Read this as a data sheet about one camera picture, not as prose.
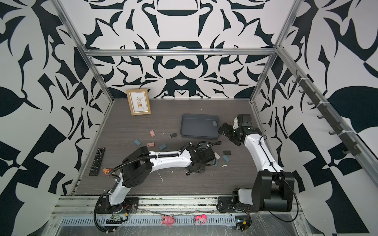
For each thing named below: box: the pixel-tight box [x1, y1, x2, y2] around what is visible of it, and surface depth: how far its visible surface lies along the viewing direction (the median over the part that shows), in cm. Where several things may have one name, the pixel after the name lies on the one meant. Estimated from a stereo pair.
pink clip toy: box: [194, 213, 208, 225], surface depth 72 cm
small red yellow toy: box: [102, 168, 113, 177], surface depth 84 cm
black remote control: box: [88, 147, 106, 177], surface depth 89 cm
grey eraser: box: [221, 154, 231, 163], surface depth 91 cm
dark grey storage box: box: [180, 113, 221, 141], surface depth 106 cm
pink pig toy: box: [160, 214, 176, 228], surface depth 70 cm
